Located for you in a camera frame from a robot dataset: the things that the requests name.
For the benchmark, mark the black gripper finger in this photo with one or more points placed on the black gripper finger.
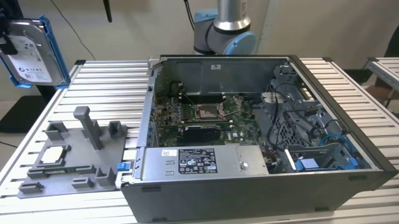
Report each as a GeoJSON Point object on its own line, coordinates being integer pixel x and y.
{"type": "Point", "coordinates": [7, 45]}

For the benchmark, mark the hard disk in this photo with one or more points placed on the hard disk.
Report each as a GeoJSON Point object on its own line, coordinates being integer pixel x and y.
{"type": "Point", "coordinates": [31, 58]}

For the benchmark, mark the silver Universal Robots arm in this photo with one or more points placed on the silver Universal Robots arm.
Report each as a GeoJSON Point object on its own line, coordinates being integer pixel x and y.
{"type": "Point", "coordinates": [230, 14]}

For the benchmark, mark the blue empty disk carrier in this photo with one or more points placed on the blue empty disk carrier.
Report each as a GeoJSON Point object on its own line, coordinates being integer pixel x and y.
{"type": "Point", "coordinates": [307, 164]}

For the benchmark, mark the grey metal disk bay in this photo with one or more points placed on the grey metal disk bay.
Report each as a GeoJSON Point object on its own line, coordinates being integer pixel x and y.
{"type": "Point", "coordinates": [325, 149]}

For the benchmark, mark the black monitor stand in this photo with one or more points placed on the black monitor stand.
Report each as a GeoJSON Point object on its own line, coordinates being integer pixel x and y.
{"type": "Point", "coordinates": [22, 114]}

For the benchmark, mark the black antenna rod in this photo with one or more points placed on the black antenna rod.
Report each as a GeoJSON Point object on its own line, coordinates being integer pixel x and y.
{"type": "Point", "coordinates": [108, 11]}

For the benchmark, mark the silver CPU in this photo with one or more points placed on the silver CPU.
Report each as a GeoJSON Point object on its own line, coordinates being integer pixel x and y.
{"type": "Point", "coordinates": [52, 156]}

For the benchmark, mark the grey plastic parts rack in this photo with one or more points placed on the grey plastic parts rack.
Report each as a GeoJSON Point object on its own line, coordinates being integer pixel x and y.
{"type": "Point", "coordinates": [80, 163]}

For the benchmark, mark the thin metal locking lever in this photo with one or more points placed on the thin metal locking lever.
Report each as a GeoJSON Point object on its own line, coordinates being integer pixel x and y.
{"type": "Point", "coordinates": [191, 99]}

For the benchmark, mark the blue case latch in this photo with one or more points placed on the blue case latch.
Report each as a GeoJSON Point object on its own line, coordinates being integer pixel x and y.
{"type": "Point", "coordinates": [122, 167]}

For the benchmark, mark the black RAM slot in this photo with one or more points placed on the black RAM slot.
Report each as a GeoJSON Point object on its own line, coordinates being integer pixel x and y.
{"type": "Point", "coordinates": [202, 100]}
{"type": "Point", "coordinates": [202, 95]}

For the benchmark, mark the CPU socket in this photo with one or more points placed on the CPU socket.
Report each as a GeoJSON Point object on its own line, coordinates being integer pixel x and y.
{"type": "Point", "coordinates": [207, 113]}

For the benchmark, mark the silver power supply unit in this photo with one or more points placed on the silver power supply unit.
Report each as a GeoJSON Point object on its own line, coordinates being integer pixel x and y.
{"type": "Point", "coordinates": [162, 168]}

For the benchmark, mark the black graphics card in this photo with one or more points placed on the black graphics card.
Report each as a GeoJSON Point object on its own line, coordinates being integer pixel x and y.
{"type": "Point", "coordinates": [201, 135]}

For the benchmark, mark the green motherboard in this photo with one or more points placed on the green motherboard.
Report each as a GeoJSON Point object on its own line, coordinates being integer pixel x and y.
{"type": "Point", "coordinates": [241, 109]}

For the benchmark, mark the open dark grey PC case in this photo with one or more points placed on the open dark grey PC case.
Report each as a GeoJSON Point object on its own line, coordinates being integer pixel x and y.
{"type": "Point", "coordinates": [234, 200]}

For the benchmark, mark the grey perforated drive cage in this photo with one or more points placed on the grey perforated drive cage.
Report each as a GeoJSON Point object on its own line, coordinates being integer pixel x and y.
{"type": "Point", "coordinates": [297, 133]}

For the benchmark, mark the brown wooden furniture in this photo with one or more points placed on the brown wooden furniture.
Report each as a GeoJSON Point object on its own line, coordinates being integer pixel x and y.
{"type": "Point", "coordinates": [382, 93]}

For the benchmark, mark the slatted metal side table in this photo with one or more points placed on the slatted metal side table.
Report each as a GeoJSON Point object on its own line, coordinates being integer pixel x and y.
{"type": "Point", "coordinates": [386, 67]}

